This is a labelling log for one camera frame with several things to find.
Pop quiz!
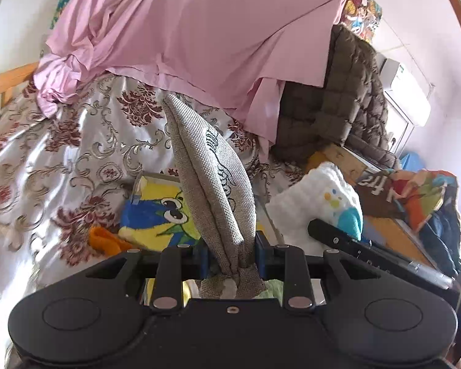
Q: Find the grey linen pouch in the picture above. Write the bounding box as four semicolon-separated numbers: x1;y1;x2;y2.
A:
161;94;282;300

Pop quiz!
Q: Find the white knitted parrot towel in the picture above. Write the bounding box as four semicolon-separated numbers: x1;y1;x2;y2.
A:
266;162;363;256

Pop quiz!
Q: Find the grey tray with cartoon mat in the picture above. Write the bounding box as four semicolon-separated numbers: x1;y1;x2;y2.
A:
118;173;200;252

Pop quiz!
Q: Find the orange cloth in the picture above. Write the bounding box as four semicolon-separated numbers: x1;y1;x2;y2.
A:
88;226;133;256

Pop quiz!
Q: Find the colourful patterned fabric bag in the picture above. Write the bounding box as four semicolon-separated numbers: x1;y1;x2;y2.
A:
355;168;461;278

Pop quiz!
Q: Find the olive quilted jacket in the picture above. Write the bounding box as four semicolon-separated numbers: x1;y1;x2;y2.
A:
271;24;400;169

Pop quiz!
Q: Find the white air conditioner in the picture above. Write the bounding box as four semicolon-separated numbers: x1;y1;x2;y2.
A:
380;55;431;155

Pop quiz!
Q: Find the floral satin bed cover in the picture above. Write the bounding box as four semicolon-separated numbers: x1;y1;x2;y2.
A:
0;75;302;354

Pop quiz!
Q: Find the pink draped sheet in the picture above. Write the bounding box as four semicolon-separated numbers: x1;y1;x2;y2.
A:
34;0;346;157

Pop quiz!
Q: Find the colourful wall hanging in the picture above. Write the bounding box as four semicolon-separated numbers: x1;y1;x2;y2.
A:
341;0;382;43

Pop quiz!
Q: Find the wooden bed frame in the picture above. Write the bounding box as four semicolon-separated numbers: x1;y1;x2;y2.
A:
0;62;38;108

